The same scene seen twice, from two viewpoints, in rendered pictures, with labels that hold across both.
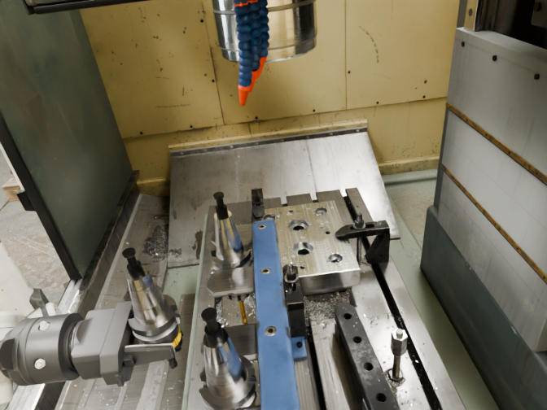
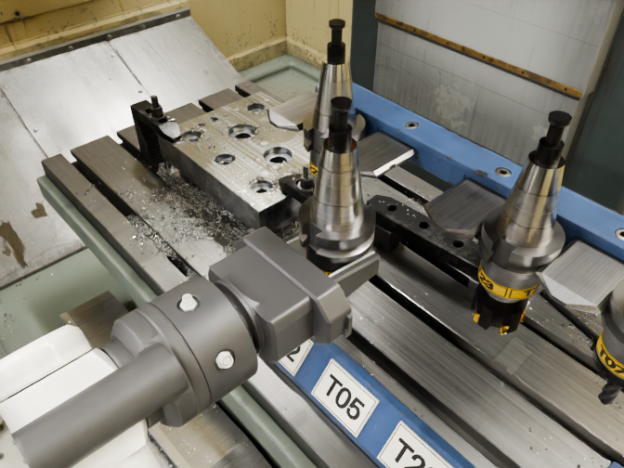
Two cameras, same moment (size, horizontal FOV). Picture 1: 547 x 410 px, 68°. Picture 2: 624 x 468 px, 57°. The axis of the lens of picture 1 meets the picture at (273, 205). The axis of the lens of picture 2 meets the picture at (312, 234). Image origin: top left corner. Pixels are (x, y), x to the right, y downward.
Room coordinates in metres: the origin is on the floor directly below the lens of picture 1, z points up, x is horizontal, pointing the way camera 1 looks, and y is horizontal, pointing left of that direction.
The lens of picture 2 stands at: (0.13, 0.43, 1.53)
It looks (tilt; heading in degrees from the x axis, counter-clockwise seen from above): 42 degrees down; 318
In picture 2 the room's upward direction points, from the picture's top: straight up
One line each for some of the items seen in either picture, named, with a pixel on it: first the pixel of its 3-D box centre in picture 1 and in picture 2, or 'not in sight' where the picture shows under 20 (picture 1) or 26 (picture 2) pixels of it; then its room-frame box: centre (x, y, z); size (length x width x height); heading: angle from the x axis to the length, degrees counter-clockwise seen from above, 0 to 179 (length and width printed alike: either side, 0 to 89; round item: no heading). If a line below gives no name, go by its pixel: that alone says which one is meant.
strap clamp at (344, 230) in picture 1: (361, 237); not in sight; (0.80, -0.21, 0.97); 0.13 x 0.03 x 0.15; 90
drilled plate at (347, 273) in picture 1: (301, 243); (260, 154); (0.81, -0.06, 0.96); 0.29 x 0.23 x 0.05; 0
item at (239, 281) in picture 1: (230, 281); (372, 155); (0.44, 0.08, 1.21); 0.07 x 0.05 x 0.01; 90
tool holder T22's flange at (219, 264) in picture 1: (231, 257); (333, 133); (0.50, 0.08, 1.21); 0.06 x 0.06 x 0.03
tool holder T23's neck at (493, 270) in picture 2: not in sight; (512, 266); (0.27, 0.07, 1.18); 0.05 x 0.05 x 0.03
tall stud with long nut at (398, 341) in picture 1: (397, 355); not in sight; (0.46, -0.19, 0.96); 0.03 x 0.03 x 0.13
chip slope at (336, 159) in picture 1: (277, 202); (118, 140); (1.36, -0.02, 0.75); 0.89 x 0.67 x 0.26; 90
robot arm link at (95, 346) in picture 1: (88, 342); (242, 311); (0.38, 0.28, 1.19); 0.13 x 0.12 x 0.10; 0
